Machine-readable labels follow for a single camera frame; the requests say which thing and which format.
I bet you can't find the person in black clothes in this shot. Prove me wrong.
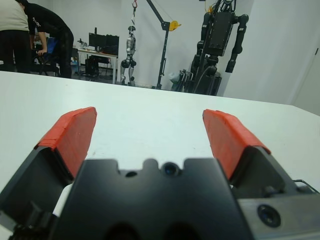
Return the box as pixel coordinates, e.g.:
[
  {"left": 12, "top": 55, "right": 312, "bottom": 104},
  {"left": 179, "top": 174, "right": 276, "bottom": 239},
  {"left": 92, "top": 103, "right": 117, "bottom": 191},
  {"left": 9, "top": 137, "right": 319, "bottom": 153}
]
[{"left": 23, "top": 0, "right": 75, "bottom": 79}]

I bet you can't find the black crane stand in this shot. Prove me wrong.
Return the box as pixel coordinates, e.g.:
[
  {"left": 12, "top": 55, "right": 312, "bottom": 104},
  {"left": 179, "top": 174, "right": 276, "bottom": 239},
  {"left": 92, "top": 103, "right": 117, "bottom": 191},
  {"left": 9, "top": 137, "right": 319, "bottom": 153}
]
[{"left": 146, "top": 0, "right": 182, "bottom": 90}]

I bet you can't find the person in white top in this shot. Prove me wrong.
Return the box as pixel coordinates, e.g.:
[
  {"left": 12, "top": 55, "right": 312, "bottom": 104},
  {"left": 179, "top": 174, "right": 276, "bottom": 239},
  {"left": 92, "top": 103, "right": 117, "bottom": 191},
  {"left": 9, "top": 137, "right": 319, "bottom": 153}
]
[{"left": 0, "top": 0, "right": 30, "bottom": 74}]

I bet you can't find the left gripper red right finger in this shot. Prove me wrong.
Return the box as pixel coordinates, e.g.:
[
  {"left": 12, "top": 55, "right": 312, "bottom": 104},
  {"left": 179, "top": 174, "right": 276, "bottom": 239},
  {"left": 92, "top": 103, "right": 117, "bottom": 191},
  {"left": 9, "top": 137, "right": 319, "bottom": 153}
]
[{"left": 202, "top": 108, "right": 294, "bottom": 199}]

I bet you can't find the silver humanoid robot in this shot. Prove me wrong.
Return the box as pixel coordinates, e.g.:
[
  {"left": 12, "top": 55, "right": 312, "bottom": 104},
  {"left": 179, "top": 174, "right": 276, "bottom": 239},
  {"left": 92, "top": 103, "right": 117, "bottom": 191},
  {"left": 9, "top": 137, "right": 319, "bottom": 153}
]
[{"left": 120, "top": 24, "right": 138, "bottom": 87}]

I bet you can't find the black computer tower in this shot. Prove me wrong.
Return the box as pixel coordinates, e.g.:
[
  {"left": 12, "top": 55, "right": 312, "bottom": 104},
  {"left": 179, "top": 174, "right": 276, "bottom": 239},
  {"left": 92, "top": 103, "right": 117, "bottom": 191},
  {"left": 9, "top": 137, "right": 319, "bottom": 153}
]
[{"left": 84, "top": 55, "right": 111, "bottom": 76}]

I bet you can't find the white desk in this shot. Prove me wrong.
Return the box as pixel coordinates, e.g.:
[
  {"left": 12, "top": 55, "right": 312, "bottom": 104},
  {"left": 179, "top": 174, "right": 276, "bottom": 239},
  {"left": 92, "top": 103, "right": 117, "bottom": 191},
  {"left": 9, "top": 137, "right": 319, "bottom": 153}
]
[{"left": 76, "top": 47, "right": 119, "bottom": 85}]

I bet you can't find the black humanoid robot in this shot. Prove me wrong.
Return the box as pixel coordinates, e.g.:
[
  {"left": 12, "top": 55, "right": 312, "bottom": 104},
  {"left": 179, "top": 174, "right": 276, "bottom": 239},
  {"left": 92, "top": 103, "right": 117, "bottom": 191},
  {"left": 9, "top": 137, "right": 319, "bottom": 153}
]
[{"left": 190, "top": 0, "right": 250, "bottom": 96}]

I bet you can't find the blue chair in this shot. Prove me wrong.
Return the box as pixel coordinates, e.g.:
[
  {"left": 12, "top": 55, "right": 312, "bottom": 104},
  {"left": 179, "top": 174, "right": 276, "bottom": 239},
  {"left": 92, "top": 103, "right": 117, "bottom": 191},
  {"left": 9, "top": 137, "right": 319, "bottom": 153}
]
[{"left": 37, "top": 36, "right": 62, "bottom": 76}]

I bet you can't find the black computer monitor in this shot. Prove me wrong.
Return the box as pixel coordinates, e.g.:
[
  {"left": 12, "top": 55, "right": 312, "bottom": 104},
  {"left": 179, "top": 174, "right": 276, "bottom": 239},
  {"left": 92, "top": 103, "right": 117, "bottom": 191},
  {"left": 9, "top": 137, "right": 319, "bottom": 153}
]
[{"left": 88, "top": 27, "right": 120, "bottom": 55}]

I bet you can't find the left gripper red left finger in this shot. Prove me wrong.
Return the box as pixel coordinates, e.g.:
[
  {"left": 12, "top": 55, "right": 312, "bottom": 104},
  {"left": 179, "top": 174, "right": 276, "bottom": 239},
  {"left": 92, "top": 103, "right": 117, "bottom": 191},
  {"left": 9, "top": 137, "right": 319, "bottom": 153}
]
[{"left": 0, "top": 106, "right": 98, "bottom": 227}]

